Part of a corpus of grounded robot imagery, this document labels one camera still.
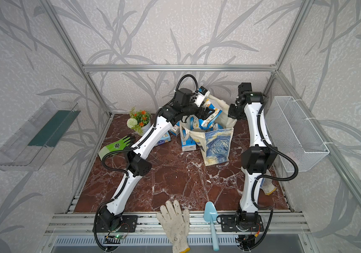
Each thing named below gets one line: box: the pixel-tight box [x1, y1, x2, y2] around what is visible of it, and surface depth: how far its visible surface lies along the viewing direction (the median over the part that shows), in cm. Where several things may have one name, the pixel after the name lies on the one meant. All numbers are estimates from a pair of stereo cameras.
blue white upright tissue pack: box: [181, 128, 197, 152], surface depth 98 cm
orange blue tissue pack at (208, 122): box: [196, 98, 223, 131], surface depth 85 cm
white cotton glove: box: [156, 199, 190, 253], surface depth 75 cm
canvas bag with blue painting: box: [179, 94, 237, 167], surface depth 85 cm
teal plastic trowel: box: [203, 200, 220, 252], surface depth 77 cm
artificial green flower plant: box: [126, 106, 152, 136], surface depth 98 cm
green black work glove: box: [97, 135, 132, 161], surface depth 103 cm
